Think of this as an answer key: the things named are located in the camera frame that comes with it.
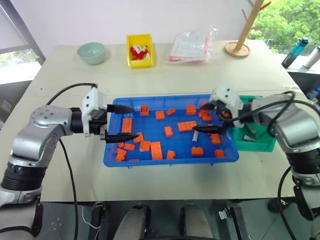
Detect black table frame clamp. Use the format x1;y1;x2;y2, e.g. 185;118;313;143
217;206;245;240
89;200;105;227

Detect pale green bowl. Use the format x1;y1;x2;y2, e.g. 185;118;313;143
76;41;106;66

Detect wooden tree stand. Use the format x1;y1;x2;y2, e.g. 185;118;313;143
224;0;272;59

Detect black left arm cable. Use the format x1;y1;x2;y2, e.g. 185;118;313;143
45;82;98;106

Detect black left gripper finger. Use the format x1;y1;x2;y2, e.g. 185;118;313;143
107;104;135;114
104;133;140;144

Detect blue and black water bottle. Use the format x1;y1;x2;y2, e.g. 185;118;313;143
281;36;311;69

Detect grey window frame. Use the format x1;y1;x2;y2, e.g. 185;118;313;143
0;0;47;66

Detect white water bottle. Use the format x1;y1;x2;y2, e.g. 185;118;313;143
301;45;320;70

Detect green plastic bin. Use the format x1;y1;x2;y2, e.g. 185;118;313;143
229;95;277;153

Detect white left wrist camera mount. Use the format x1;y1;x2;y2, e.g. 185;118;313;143
81;85;109;138

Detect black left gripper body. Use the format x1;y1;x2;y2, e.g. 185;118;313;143
88;110;110;141

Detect long orange toy brick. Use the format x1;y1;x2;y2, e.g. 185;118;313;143
177;120;198;133
150;141;164;161
121;117;134;134

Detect black side table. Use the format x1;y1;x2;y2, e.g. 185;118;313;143
286;66;320;94

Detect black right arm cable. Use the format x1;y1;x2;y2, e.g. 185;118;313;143
220;90;301;123

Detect red and white small parts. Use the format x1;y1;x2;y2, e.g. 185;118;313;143
129;44;152;61

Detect blue plastic bin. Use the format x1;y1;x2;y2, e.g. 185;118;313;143
103;93;240;168

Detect thin white cable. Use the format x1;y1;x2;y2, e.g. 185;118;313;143
81;205;99;230

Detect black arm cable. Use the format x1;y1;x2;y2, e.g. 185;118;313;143
220;90;301;123
45;82;98;106

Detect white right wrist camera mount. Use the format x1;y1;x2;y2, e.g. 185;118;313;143
210;84;245;129

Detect yellow plastic bin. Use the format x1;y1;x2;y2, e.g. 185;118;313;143
125;32;157;69

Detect clear plastic bag with papers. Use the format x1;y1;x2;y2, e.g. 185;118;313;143
163;24;221;66

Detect dark rounded robot leg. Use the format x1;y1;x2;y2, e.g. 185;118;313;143
116;203;151;240
179;203;214;240

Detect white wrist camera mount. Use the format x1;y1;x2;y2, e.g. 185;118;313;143
210;84;245;129
81;85;109;138

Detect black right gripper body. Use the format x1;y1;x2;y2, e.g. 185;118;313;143
212;99;231;123

